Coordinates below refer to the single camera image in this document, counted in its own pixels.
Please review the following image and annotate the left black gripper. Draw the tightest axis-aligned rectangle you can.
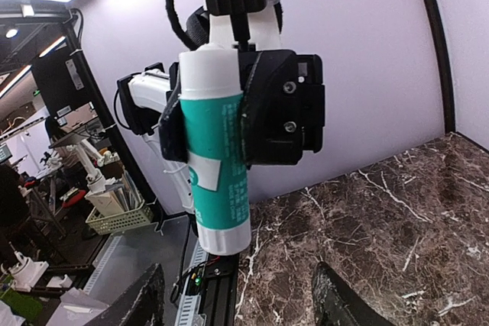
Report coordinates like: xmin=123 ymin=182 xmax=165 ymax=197
xmin=167 ymin=49 xmax=326 ymax=169

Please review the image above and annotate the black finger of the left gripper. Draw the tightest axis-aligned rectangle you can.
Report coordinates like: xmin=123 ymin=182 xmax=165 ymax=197
xmin=159 ymin=69 xmax=188 ymax=162

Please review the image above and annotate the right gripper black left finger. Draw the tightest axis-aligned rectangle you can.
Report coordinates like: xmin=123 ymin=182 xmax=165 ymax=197
xmin=68 ymin=263 xmax=165 ymax=326

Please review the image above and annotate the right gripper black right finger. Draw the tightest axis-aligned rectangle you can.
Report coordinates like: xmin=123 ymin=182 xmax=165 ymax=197
xmin=311 ymin=262 xmax=393 ymax=326

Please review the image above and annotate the white green glue stick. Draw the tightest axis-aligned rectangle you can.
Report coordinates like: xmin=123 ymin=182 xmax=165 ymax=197
xmin=180 ymin=44 xmax=251 ymax=256

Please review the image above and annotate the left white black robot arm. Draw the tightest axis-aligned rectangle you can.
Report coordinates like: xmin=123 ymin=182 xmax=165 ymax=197
xmin=118 ymin=5 xmax=325 ymax=230

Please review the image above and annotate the green plastic basket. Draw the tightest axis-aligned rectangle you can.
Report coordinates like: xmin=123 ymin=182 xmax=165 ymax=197
xmin=86 ymin=203 xmax=154 ymax=235

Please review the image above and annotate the white slotted cable duct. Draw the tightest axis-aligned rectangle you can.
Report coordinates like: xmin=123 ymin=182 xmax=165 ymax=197
xmin=83 ymin=235 xmax=122 ymax=295

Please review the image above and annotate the left black frame post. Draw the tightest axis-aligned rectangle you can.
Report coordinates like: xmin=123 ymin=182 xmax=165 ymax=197
xmin=62 ymin=9 xmax=165 ymax=219

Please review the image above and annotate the black frame post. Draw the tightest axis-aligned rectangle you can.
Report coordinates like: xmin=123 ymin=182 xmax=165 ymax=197
xmin=423 ymin=0 xmax=456 ymax=133
xmin=62 ymin=9 xmax=165 ymax=219

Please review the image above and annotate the right black frame post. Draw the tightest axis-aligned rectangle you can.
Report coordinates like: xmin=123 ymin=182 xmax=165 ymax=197
xmin=423 ymin=0 xmax=456 ymax=133

